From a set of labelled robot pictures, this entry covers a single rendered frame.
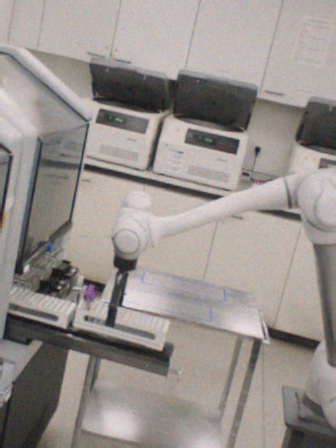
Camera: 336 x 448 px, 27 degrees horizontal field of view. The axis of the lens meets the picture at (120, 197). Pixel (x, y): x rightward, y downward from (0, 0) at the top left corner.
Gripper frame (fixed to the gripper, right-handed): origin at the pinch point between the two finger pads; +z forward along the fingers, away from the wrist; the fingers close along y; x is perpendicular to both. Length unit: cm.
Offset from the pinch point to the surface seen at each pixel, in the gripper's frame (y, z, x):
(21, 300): -2.7, 2.7, 30.5
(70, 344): -6.7, 11.1, 10.9
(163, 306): 33.6, 6.8, -13.5
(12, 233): -16.8, -24.0, 33.0
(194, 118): 282, -35, 6
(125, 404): 52, 61, -6
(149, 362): -6.9, 9.7, -15.0
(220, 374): 160, 89, -48
